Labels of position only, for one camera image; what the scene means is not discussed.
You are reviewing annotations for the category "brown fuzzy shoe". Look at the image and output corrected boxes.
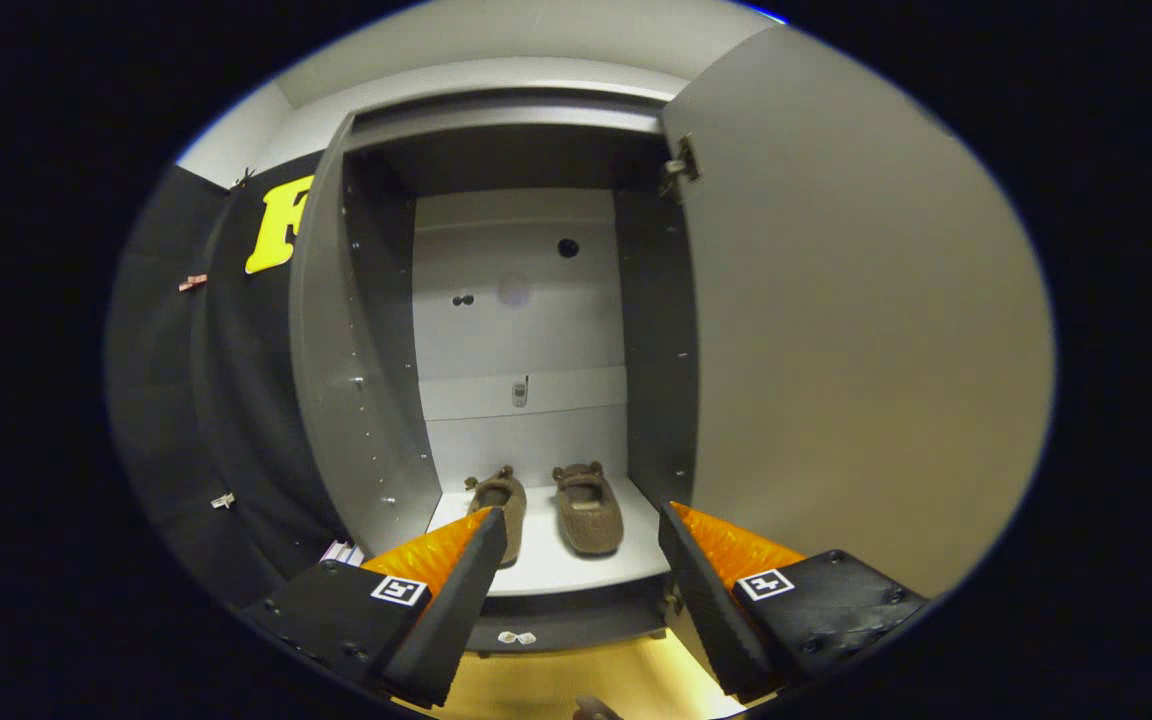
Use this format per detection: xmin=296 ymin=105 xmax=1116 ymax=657
xmin=464 ymin=465 xmax=529 ymax=569
xmin=551 ymin=461 xmax=625 ymax=558

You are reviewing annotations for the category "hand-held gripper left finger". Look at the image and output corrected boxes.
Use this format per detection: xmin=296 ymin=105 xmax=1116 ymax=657
xmin=241 ymin=507 xmax=509 ymax=709

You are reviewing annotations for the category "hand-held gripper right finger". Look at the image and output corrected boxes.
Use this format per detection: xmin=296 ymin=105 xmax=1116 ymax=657
xmin=658 ymin=501 xmax=932 ymax=704

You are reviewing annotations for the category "black backdrop cloth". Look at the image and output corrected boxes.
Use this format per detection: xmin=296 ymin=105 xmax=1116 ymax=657
xmin=106 ymin=150 xmax=357 ymax=611

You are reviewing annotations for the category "beige shoe cabinet door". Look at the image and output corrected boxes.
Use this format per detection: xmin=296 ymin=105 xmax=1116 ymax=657
xmin=658 ymin=25 xmax=1057 ymax=601

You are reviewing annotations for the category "grey shoe cabinet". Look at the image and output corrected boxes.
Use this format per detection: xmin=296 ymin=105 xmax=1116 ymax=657
xmin=288 ymin=88 xmax=702 ymax=656

